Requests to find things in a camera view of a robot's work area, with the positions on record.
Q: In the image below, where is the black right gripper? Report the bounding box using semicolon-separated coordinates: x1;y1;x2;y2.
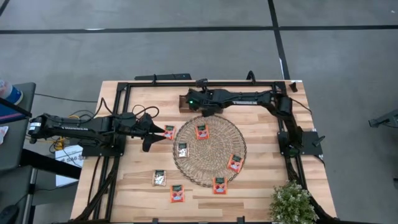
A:
185;88;224;118

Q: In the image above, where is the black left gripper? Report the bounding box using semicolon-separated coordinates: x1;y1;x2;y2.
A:
124;112;167;153

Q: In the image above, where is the orange Ahmad tea packet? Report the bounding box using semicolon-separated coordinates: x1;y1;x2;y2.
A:
226;154;244;174
195;124;210;141
163;124;177;141
212;177;228;195
170;184;185;203

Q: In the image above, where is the beige cinnamon tea packet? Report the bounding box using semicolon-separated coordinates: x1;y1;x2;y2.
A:
176;142;190;159
152;169;167;187

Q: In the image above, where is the wooden compartment tea box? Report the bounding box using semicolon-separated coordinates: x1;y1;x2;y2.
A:
178;95;224;114

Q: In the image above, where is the round woven straw placemat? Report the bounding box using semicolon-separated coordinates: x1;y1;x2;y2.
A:
172;114;248;188

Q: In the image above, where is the white paper sheet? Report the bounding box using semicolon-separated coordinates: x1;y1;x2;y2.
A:
55;144;85;187

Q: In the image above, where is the black diagonal beam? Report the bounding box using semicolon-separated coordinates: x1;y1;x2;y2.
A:
20;149;81;180

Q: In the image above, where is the potted plant with white flowers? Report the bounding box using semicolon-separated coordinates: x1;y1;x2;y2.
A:
269;180;320;224

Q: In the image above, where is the dark grey side table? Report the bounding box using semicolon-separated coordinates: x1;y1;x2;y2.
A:
0;82;37;170

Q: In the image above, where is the blue flat box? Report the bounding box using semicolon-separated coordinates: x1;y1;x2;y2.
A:
0;104;32;125

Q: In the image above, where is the white wipes canister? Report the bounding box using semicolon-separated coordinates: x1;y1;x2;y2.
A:
0;79;24;106

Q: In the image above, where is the black stand foot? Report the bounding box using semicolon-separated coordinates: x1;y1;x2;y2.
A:
368;108;398;128

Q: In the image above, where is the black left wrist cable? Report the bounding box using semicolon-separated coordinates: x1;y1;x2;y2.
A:
132;105;160;121

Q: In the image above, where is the black aluminium table frame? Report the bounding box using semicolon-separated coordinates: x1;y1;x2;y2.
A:
74;80;340;224

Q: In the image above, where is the black bracket bar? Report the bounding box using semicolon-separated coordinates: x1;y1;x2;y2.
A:
134;73;193;82

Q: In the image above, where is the yellow cable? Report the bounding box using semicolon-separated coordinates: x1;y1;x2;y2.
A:
51;114;81;152

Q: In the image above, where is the black floor cable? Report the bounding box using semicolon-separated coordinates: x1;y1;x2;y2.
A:
34;92;99;103

